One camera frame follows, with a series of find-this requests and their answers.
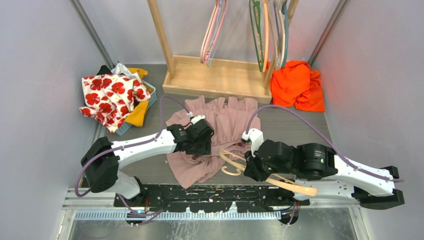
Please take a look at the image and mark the pink pleated skirt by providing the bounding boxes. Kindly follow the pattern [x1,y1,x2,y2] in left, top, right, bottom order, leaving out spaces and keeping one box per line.
[167,96,261,189]

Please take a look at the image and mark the beige plastic hanger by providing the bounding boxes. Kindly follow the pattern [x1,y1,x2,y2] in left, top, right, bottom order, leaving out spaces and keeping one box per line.
[219,150,318,196]

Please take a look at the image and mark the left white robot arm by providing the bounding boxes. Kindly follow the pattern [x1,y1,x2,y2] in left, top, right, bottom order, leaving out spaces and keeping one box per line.
[81,116,214,207]

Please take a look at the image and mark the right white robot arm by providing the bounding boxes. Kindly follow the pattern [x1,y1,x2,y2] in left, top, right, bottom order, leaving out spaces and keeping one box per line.
[243,139,405,210]

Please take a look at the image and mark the wooden hanger rack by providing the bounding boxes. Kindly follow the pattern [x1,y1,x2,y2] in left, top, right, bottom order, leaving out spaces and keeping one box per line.
[147,0,299,105]

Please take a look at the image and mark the pink hanger on rack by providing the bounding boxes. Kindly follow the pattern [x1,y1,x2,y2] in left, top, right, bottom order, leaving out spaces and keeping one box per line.
[200,0,229,65]

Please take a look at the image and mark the cream hanger on rack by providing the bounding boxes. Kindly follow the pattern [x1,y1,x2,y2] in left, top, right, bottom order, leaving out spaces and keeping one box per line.
[270,0,284,70]

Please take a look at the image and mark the light blue hanger on rack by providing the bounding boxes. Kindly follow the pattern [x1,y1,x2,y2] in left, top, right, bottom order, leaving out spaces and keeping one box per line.
[205,0,229,68]

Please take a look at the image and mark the peach hanger on rack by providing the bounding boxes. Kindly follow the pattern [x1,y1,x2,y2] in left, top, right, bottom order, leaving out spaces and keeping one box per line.
[261,0,269,73]

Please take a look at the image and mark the teal hanger on rack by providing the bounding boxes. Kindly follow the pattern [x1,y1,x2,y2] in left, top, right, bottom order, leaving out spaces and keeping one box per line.
[281,0,289,68]

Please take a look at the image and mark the blue plastic basket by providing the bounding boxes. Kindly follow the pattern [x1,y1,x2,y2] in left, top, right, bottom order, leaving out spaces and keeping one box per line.
[114,80,158,136]

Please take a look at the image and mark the yellow garment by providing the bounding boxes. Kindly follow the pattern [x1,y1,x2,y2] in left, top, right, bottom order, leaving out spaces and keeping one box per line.
[124,67,150,127]

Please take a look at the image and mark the orange garment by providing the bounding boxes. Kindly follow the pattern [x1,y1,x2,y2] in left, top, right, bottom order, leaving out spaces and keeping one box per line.
[269,60,326,113]

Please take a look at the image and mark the red poppy print garment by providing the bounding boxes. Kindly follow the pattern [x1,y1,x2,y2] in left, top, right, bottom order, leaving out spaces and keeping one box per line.
[79,73,152,133]

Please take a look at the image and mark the black garment in basket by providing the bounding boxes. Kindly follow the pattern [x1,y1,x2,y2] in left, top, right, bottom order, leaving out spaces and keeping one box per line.
[96,65,112,76]

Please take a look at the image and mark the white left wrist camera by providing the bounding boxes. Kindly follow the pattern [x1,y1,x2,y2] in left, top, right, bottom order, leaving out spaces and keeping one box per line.
[186,111,206,125]

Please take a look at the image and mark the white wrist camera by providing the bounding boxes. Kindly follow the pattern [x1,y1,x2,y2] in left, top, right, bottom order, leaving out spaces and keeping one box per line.
[186,111,206,125]
[241,128,264,157]

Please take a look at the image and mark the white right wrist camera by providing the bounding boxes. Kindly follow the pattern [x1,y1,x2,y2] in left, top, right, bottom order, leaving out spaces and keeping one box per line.
[241,128,264,157]

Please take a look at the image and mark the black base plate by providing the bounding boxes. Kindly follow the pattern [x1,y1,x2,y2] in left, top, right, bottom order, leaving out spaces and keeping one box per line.
[126,184,296,213]

